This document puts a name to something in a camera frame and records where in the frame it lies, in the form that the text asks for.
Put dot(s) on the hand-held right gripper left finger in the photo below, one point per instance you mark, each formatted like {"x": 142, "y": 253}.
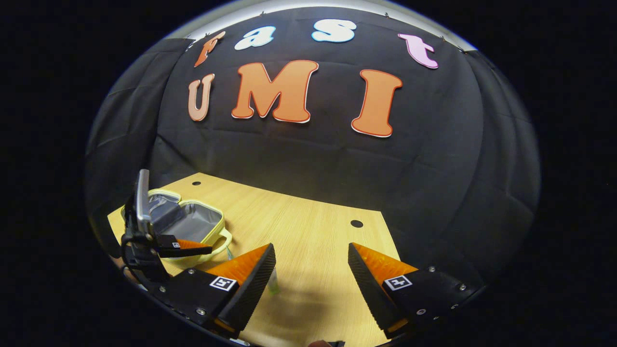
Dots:
{"x": 250, "y": 294}

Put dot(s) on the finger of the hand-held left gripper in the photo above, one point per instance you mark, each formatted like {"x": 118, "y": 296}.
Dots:
{"x": 166, "y": 246}

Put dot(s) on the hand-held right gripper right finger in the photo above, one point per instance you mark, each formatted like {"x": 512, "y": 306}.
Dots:
{"x": 368, "y": 294}

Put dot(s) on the green translucent skin care tube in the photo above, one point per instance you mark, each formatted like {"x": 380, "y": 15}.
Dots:
{"x": 274, "y": 285}

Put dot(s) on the pale yellow suitcase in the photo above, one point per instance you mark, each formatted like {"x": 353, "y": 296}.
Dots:
{"x": 193, "y": 221}

